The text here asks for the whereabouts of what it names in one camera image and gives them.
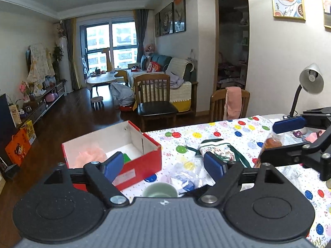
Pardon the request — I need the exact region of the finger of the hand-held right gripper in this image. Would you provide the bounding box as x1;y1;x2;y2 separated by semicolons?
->
272;107;331;135
259;128;331;169

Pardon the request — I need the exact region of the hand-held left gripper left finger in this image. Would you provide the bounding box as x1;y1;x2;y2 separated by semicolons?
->
45;151;130;208

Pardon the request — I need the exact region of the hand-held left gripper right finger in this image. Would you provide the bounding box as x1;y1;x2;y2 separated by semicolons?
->
198;151;283;208

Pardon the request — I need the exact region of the red white cardboard shoe box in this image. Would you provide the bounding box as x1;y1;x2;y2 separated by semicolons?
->
61;120;162;192

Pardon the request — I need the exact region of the green white printed cloth pouch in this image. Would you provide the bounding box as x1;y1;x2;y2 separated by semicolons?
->
186;139;252;168

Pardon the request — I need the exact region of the pink fluffy cloth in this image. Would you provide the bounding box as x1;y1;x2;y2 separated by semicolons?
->
74;145;108;168

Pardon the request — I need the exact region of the balloon printed tablecloth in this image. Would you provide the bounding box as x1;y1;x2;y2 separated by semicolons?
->
114;114;331;248

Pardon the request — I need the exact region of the clear plastic bag blue print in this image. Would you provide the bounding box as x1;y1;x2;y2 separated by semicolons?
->
165;164;207;194

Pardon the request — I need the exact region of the grey desk lamp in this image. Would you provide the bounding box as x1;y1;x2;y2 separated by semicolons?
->
289;63;324;118

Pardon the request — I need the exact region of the pale green cup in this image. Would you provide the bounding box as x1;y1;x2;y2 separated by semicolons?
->
143;182;178;198

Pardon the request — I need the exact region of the pink towel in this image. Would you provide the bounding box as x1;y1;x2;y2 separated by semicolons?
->
224;86;242;120

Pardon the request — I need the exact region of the small round stool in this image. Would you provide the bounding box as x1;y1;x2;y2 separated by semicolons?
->
90;96;104;110

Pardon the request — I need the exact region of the wooden chair black seat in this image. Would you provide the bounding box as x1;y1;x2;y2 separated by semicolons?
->
133;74;179;132

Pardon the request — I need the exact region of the grey cloth bundle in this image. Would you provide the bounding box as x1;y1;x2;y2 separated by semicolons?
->
110;82;135;106

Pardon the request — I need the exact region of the green sofa with cream cover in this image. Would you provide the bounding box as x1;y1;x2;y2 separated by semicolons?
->
128;54;199;114

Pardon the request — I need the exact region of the light wooden coffee table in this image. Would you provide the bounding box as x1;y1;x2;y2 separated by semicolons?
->
86;72;119;97

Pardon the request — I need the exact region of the small wooden armchair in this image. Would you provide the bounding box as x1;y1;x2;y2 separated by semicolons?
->
114;69;129;86

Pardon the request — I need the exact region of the low grey television cabinet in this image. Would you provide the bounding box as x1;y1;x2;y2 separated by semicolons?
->
16;81;65;128

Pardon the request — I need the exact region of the yellow gift box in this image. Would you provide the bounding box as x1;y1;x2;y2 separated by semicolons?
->
20;120;36;144

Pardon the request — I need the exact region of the lilac cloth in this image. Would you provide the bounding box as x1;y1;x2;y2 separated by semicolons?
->
169;73;185;89

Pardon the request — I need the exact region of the orange gift box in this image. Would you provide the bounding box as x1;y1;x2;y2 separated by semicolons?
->
5;129;32;166

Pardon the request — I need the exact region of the red printed cushion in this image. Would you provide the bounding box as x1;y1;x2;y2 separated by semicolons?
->
146;61;162;73

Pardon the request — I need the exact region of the cream knitted sofa throw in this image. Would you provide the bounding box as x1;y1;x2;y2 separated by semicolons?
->
165;57;193;74

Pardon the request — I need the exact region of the wooden giraffe figure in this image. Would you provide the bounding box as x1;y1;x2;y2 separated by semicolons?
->
102;48;114;71

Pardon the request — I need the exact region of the paper bag with plant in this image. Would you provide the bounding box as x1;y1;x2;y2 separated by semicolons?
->
9;105;22;128

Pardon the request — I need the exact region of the white standing air conditioner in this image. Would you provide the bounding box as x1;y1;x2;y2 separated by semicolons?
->
58;37;74;93

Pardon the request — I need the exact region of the grey yellow curtain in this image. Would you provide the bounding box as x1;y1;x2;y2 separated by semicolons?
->
133;9;149;62
63;18;80;91

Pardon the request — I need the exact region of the black tea bar machine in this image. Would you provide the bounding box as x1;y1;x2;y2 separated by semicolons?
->
0;93;20;166

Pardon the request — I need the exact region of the pink flower bouquet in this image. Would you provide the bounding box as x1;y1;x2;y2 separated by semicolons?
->
19;81;35;101

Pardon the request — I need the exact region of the tall green house plant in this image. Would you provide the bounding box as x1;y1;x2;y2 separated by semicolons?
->
52;44;64;80

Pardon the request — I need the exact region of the hanging floral cloth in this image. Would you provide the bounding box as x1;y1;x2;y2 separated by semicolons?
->
27;44;55;84

